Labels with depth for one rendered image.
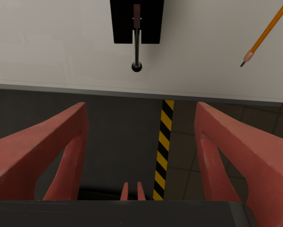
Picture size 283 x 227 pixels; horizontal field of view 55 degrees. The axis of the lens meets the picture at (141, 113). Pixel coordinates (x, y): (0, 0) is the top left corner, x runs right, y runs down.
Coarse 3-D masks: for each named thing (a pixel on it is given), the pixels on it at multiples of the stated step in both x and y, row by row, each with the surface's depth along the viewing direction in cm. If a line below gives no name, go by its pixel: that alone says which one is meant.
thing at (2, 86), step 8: (0, 88) 47; (8, 88) 47; (16, 88) 47; (24, 88) 47; (32, 88) 47; (40, 88) 47; (48, 88) 47; (56, 88) 47; (64, 88) 48; (120, 96) 49; (128, 96) 49; (136, 96) 49; (144, 96) 49; (152, 96) 49; (160, 96) 50; (168, 96) 50; (176, 96) 50; (184, 96) 50; (192, 96) 50; (248, 104) 52; (256, 104) 52; (264, 104) 52; (272, 104) 52; (280, 104) 52
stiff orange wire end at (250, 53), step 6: (282, 6) 20; (282, 12) 20; (276, 18) 21; (270, 24) 21; (270, 30) 22; (264, 36) 22; (258, 42) 23; (252, 48) 24; (246, 54) 25; (252, 54) 24; (246, 60) 25; (240, 66) 26
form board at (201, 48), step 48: (0, 0) 31; (48, 0) 31; (96, 0) 32; (192, 0) 32; (240, 0) 32; (0, 48) 38; (48, 48) 38; (96, 48) 38; (144, 48) 38; (192, 48) 39; (240, 48) 39; (240, 96) 50
